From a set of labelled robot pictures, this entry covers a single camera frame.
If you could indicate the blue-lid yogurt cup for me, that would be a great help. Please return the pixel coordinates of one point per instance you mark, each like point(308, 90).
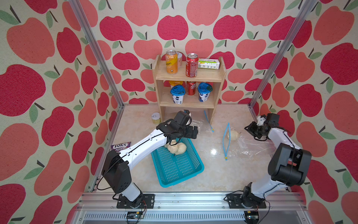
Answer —
point(178, 93)
point(204, 90)

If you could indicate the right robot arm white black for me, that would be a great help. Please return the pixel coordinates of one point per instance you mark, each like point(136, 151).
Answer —
point(288, 166)

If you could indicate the left blue-lid yogurt cup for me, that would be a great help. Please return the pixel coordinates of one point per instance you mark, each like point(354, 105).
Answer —
point(178, 93)

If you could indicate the small red can lower shelf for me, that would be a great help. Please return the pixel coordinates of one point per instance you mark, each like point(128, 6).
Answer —
point(190, 88)

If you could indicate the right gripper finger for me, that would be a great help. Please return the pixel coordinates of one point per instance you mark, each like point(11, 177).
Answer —
point(255, 135)
point(250, 128)

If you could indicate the orange soda can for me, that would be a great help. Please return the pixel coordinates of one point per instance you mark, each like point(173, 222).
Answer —
point(171, 61)

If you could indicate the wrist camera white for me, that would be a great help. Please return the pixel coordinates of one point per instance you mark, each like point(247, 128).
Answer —
point(187, 112)
point(261, 120)

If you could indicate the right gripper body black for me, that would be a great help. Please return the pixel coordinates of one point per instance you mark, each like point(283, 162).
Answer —
point(258, 129)

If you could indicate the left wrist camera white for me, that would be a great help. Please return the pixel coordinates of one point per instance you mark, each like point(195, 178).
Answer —
point(187, 112)

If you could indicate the yellow cup lower shelf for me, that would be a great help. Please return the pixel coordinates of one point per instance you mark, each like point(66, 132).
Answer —
point(174, 83)

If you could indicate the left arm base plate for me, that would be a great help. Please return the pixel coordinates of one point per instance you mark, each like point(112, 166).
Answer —
point(143, 201)

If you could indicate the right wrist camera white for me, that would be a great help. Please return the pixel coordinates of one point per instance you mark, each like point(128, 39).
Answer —
point(261, 120)

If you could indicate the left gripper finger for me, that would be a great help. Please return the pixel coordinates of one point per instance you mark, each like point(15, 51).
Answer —
point(192, 132)
point(180, 137)

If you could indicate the right blue-lid yogurt cup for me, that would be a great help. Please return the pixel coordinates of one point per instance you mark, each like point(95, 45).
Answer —
point(204, 90)

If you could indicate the teal plastic basket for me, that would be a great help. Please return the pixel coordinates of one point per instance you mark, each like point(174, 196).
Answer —
point(174, 169)

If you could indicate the pink can behind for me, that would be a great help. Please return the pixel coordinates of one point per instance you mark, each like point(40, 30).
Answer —
point(179, 55)

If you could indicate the white green box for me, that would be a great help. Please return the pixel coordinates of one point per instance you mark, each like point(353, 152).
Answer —
point(209, 63)

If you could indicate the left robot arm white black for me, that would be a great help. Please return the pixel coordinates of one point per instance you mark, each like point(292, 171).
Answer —
point(118, 165)

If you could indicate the clear zip-top bag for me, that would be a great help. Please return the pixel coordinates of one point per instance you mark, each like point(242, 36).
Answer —
point(245, 145)
point(200, 119)

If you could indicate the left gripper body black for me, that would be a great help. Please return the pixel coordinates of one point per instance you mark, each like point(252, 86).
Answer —
point(188, 130)

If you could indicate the red cola can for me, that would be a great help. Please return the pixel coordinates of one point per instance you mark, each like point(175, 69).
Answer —
point(192, 65)

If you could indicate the purple candy packet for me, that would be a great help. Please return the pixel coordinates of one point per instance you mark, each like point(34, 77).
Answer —
point(121, 146)

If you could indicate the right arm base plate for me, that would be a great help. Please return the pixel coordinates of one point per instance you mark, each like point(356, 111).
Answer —
point(237, 201)

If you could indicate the pale pear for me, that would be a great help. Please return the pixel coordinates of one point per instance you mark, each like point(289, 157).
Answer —
point(172, 146)
point(178, 149)
point(233, 135)

